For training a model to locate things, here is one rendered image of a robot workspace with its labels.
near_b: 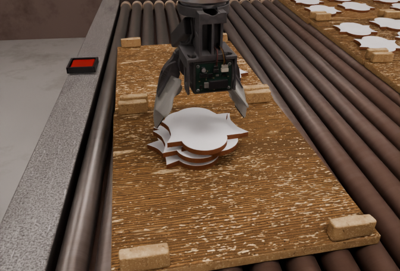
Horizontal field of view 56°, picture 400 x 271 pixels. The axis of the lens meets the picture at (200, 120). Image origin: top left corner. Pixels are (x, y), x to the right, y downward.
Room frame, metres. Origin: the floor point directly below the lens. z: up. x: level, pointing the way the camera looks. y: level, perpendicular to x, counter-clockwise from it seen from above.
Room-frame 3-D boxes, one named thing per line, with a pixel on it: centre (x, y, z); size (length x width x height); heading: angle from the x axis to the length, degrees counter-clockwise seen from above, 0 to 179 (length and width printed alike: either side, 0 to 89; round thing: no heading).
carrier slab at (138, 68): (0.94, 0.04, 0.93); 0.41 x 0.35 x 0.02; 10
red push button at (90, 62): (0.99, 0.32, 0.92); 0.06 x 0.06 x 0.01; 7
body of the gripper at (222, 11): (0.52, -0.01, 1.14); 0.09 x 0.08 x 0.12; 13
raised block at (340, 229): (0.36, -0.20, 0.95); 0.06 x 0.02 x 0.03; 101
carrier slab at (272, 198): (0.53, -0.03, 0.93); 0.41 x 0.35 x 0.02; 11
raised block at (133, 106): (0.69, 0.14, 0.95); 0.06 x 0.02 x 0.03; 101
